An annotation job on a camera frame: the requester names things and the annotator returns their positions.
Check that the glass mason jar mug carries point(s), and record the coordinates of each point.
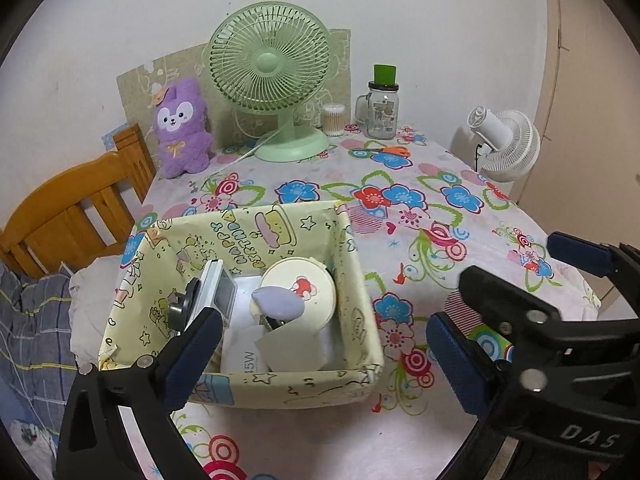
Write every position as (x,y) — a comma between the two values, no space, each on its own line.
(377,111)

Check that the white pillow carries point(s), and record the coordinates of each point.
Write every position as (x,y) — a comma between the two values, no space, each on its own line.
(92,290)

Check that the yellow cartoon fabric storage box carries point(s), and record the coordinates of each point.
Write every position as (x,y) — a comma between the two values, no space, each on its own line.
(166,256)

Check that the white 45W charger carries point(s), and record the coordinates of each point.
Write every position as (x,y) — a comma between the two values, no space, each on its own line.
(240,353)

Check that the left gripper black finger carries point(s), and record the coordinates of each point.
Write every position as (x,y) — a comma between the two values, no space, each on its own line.
(620,264)
(571,385)

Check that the white clip fan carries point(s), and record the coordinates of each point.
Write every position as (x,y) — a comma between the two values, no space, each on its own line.
(510,143)

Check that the cotton swab container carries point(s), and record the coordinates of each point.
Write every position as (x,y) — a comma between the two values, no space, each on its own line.
(334,119)

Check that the wooden chair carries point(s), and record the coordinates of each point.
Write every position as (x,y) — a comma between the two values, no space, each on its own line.
(79,215)

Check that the floral tablecloth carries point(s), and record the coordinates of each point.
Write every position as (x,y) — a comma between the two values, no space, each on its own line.
(417,223)

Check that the purple plush toy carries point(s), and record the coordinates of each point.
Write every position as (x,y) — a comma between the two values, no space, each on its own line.
(180,127)

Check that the orange handled scissors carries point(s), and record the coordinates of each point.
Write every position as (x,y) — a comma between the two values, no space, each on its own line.
(393,150)

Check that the white power bank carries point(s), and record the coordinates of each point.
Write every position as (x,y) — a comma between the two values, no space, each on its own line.
(216,290)

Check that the white charger adapter block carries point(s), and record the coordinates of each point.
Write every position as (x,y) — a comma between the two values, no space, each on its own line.
(284,351)

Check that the blue plaid bedding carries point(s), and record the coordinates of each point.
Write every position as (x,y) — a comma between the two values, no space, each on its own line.
(37,367)

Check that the round cream cartoon mirror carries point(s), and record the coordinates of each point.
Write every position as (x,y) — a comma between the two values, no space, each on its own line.
(309,281)

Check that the black phone holder mount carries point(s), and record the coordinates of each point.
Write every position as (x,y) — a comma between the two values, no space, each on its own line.
(180,306)

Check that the green cup on jar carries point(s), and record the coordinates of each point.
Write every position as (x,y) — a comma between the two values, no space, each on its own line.
(384,74)

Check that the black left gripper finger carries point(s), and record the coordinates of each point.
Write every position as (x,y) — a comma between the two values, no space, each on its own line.
(471,373)
(94,443)

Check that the green desk fan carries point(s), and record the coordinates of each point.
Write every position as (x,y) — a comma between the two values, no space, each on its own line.
(269,59)

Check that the lilac oval pebble object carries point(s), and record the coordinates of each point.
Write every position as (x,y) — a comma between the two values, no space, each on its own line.
(278,303)

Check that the beige cartoon wall sheet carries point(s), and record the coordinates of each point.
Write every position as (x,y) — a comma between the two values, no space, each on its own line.
(229,126)

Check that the beige door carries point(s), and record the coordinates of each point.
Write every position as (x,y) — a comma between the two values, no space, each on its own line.
(586,180)

